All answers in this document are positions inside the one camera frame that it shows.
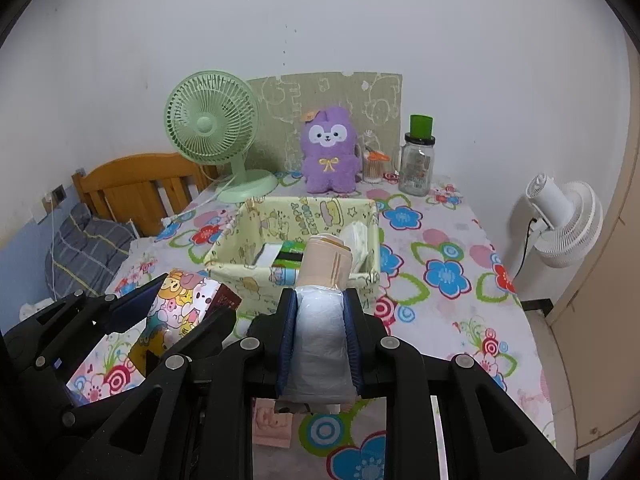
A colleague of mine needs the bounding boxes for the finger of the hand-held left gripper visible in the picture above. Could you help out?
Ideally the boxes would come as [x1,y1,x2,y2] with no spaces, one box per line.
[144,306,237,377]
[30,274,168,336]

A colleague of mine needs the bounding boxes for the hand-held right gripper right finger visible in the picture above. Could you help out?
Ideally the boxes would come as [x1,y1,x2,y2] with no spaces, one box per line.
[342,287,581,480]

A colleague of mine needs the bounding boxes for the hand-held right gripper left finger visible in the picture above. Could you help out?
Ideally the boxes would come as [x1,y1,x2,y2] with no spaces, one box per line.
[75,287,301,480]

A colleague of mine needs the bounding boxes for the cartoon tissue pack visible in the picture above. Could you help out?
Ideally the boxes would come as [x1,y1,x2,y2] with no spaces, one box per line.
[127,269,243,376]

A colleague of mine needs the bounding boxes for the yellow cartoon storage box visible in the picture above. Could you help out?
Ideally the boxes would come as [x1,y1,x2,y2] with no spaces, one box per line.
[204,196,382,321]

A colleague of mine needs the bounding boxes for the pink wipes pack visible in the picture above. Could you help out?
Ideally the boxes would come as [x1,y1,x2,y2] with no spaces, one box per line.
[252,397,293,448]

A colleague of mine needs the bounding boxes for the black and green packet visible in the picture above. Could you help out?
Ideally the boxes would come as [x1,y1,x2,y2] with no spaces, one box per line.
[272,241,307,268]

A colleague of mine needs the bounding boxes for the white tissue pack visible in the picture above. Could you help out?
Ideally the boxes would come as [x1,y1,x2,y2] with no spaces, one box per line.
[340,220,373,273]

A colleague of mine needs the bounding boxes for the grey plaid pillow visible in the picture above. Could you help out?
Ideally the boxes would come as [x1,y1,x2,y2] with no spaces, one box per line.
[45,202,136,306]

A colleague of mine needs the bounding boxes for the blue bed sheet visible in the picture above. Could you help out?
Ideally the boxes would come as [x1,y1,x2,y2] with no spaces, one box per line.
[0,180,86,331]

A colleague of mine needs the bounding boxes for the wooden bed headboard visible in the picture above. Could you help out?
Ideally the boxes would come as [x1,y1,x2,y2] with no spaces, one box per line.
[71,152,221,238]

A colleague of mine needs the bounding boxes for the small toothpick jar orange lid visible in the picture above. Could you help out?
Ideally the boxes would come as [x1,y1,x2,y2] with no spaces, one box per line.
[364,147,390,184]

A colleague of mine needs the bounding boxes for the purple plush toy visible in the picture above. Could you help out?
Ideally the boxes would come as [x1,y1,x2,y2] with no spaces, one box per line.
[300,105,362,196]

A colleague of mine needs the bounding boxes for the glass jar with green lid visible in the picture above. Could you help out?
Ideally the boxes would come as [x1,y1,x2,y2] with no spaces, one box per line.
[397,115,437,197]

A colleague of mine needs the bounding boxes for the green desk fan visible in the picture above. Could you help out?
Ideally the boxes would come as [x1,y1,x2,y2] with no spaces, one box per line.
[164,69,278,204]

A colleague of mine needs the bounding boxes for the white standing fan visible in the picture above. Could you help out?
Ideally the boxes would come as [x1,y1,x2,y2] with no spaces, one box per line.
[512,172,605,301]

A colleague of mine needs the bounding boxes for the green cartoon board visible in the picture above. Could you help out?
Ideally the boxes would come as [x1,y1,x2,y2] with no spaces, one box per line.
[247,71,405,181]

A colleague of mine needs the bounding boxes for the beige wooden door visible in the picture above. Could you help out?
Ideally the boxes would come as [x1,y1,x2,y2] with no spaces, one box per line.
[545,20,640,461]

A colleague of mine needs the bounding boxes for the white fan cable with plug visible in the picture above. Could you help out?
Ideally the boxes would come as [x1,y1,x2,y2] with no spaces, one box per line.
[160,175,236,226]

